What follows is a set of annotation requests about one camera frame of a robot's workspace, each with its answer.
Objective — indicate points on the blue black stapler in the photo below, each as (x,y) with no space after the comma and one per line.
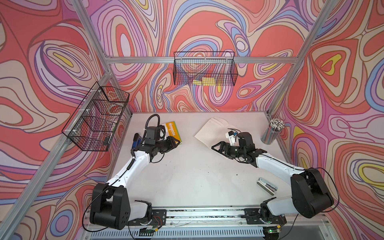
(136,141)

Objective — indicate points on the black wire basket left wall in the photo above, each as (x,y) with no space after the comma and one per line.
(95,121)

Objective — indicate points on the white lined notebook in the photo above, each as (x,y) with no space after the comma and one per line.
(214,131)

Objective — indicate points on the white yellow notebook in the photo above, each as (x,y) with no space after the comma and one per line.
(172,130)

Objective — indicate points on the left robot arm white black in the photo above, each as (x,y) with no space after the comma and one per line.
(111,206)

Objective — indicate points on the yellow sticky notes pad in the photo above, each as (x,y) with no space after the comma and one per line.
(205,81)

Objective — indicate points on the silver grey stapler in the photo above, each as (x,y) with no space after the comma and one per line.
(267,186)

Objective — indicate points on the black wire basket wall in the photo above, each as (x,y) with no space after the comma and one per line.
(191,65)
(95,121)

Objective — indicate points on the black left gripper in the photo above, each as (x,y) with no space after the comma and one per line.
(171,144)

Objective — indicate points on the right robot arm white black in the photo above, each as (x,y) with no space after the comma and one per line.
(309,193)

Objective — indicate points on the clear cup of pencils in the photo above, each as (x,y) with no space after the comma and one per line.
(273,130)

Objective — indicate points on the black wire basket back wall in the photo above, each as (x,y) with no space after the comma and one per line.
(191,65)

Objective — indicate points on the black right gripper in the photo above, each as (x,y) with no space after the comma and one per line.
(221,148)

